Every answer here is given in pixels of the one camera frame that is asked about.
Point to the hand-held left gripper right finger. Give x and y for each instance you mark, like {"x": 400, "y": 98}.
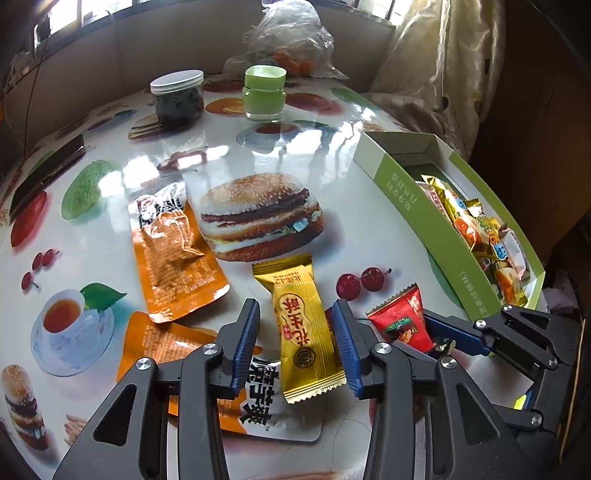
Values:
{"x": 345, "y": 350}

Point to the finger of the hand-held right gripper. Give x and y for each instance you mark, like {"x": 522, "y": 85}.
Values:
{"x": 531, "y": 419}
{"x": 457, "y": 332}

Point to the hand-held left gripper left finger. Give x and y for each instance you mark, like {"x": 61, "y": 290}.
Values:
{"x": 247, "y": 341}

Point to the gold snack packet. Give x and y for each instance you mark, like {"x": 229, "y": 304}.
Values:
{"x": 300, "y": 332}

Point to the red snack packet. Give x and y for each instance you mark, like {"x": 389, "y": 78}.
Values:
{"x": 401, "y": 318}

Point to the pile of mixed snack packets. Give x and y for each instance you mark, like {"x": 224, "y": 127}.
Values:
{"x": 471, "y": 226}

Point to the green cardboard box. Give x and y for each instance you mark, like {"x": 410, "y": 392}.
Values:
{"x": 415, "y": 203}

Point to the orange snack packet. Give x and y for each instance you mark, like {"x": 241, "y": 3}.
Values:
{"x": 175, "y": 258}
{"x": 147, "y": 341}

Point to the printed food tablecloth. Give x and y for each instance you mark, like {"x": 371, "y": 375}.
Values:
{"x": 369, "y": 184}

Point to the beige cloth bundle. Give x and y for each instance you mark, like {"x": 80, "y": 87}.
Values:
{"x": 406, "y": 110}

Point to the brown wooden cabinet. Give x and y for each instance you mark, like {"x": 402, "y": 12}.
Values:
{"x": 535, "y": 115}

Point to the green plastic jar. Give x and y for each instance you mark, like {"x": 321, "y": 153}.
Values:
{"x": 264, "y": 94}

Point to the clear jar with white lid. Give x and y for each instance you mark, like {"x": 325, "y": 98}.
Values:
{"x": 178, "y": 104}

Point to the dark smartphone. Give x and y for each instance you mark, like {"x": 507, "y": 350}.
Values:
{"x": 46, "y": 175}

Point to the beige patterned curtain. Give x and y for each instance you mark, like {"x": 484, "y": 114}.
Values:
{"x": 438, "y": 55}

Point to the small orange fruit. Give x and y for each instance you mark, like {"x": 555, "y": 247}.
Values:
{"x": 285, "y": 60}

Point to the clear plastic bag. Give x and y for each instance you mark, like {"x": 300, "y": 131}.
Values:
{"x": 286, "y": 32}

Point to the window metal grille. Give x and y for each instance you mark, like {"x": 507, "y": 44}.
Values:
{"x": 138, "y": 9}

